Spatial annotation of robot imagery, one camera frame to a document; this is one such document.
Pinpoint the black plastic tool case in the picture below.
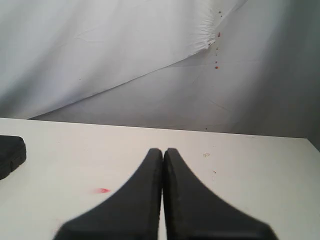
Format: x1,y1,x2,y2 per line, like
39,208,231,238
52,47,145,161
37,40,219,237
0,135,27,180

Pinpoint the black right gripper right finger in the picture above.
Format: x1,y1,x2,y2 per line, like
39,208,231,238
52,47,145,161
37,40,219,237
162,148,275,240

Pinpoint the white backdrop cloth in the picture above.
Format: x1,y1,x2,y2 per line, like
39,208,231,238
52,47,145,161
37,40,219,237
0,0,320,147

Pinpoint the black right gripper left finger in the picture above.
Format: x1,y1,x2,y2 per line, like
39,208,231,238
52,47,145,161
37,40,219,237
55,148,162,240

